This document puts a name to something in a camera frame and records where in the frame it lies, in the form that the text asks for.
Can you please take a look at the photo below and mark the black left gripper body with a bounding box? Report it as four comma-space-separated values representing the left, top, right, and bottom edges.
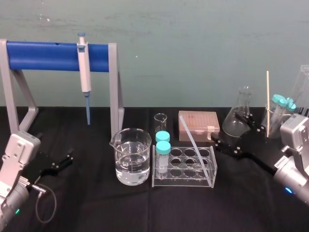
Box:
23, 150, 61, 186

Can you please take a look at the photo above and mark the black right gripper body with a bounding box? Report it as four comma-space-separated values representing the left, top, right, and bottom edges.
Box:
235, 130, 287, 174

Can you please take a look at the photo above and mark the clear glass stirring rod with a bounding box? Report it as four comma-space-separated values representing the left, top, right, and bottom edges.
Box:
179, 116, 211, 181

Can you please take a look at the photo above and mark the clear glass conical flask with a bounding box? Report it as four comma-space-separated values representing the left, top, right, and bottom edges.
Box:
222, 86, 254, 139

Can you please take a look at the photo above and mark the glass beaker holding tubes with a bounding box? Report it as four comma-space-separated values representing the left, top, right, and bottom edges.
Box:
264, 102, 293, 140

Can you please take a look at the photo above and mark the thin wooden stick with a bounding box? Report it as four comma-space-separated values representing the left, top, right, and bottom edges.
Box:
266, 70, 270, 138

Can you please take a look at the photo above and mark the clear tube with teal cap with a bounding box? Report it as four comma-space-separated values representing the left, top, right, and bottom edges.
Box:
280, 97, 297, 121
155, 130, 171, 145
270, 94, 286, 126
155, 141, 172, 180

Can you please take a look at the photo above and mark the brown pipette tip box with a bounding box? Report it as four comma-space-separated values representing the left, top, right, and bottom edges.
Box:
178, 110, 221, 142

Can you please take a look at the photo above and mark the clear acrylic tube rack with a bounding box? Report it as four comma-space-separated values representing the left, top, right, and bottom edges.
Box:
151, 145, 217, 189

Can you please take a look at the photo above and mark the black table cloth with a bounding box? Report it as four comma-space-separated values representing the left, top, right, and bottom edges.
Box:
0, 105, 309, 232

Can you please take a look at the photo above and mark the tall clear measuring cylinder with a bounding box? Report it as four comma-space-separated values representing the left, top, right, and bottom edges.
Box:
289, 64, 309, 117

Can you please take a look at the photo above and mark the large glass beaker with water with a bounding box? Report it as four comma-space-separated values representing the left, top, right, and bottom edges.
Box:
109, 127, 153, 187

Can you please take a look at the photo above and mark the small empty glass beaker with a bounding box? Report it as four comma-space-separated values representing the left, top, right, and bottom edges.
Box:
154, 113, 169, 141

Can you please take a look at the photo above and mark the white and blue pipette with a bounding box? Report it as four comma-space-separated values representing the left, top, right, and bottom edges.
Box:
76, 32, 94, 126

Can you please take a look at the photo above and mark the grey stand with blue bar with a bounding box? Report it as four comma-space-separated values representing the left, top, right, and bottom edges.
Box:
0, 38, 125, 144

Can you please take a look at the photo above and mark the thin dark cable silver plug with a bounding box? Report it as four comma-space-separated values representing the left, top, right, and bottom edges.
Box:
30, 183, 57, 224

